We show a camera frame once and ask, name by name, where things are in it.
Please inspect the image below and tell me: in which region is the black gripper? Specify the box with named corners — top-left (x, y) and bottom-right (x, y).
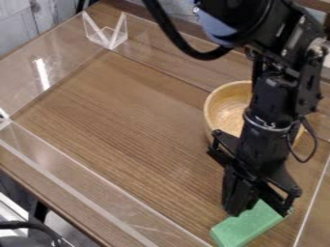
top-left (207, 123), bottom-right (302, 216)

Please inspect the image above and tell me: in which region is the green rectangular block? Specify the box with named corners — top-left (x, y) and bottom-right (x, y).
top-left (210, 200), bottom-right (286, 247)

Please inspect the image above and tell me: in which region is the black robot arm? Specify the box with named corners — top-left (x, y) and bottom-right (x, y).
top-left (195, 0), bottom-right (327, 216)

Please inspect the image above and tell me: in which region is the brown wooden bowl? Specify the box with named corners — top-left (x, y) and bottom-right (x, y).
top-left (202, 80), bottom-right (309, 149)

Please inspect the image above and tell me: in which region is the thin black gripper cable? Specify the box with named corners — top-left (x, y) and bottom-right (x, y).
top-left (285, 115), bottom-right (318, 164)

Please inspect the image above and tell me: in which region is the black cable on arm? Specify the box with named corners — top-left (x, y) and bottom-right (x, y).
top-left (140, 0), bottom-right (236, 62)

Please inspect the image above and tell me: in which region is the clear acrylic tray wall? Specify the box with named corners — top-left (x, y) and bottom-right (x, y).
top-left (0, 117), bottom-right (211, 247)

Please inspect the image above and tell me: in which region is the black cable lower left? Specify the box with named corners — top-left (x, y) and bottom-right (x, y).
top-left (0, 221), bottom-right (65, 247)

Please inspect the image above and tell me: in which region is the clear acrylic corner bracket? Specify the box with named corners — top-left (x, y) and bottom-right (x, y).
top-left (82, 12), bottom-right (128, 50)

